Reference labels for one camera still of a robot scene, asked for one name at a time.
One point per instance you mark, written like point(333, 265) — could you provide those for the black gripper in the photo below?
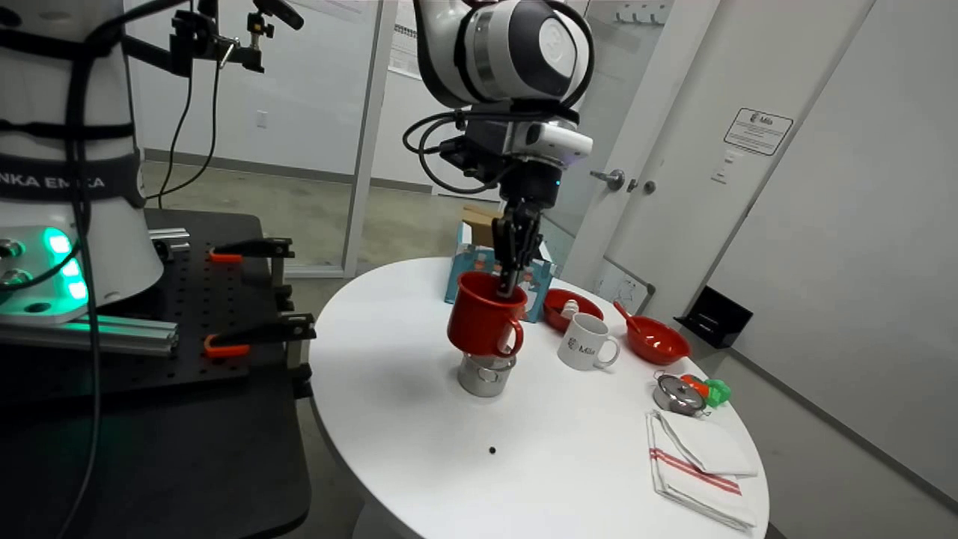
point(529, 182)

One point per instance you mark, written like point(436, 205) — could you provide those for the orange red cup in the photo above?
point(481, 319)

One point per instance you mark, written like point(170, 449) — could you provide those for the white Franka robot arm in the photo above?
point(510, 48)

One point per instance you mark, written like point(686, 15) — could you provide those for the cardboard box with blue print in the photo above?
point(478, 256)

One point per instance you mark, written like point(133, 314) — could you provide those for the red plate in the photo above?
point(558, 304)

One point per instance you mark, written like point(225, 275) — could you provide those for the white mug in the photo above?
point(586, 346)

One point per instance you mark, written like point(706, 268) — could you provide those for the small steel pot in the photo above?
point(486, 379)

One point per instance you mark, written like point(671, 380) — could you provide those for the white door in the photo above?
point(649, 100)

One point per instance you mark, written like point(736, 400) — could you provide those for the orange toy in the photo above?
point(697, 388)

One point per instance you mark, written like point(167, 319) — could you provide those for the green toy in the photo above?
point(721, 392)

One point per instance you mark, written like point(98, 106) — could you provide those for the white door sign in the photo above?
point(760, 129)

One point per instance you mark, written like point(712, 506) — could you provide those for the white cloth with red stripes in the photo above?
point(706, 465)

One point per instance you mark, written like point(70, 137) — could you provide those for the black mounting table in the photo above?
point(151, 428)

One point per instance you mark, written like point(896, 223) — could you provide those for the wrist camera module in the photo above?
point(550, 134)

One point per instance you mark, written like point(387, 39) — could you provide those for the white light switch panel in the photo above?
point(638, 13)

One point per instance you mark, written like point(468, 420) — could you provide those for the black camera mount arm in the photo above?
point(230, 33)

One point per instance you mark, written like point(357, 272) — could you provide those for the aluminium rail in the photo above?
point(92, 337)

